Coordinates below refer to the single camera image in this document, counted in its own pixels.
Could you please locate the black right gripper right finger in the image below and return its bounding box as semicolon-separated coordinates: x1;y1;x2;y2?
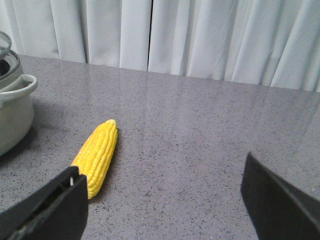
240;153;320;240

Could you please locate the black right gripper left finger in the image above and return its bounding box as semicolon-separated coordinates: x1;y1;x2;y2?
0;166;88;240

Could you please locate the yellow corn cob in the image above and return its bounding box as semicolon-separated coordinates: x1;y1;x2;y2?
71;119;118;200

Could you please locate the glass pot lid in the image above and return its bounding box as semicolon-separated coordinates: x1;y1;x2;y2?
0;31;12;60

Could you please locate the pale green electric pot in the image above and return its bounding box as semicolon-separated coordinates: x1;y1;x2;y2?
0;50;38;155

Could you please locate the white curtain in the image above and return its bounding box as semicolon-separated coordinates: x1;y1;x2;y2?
0;0;320;92

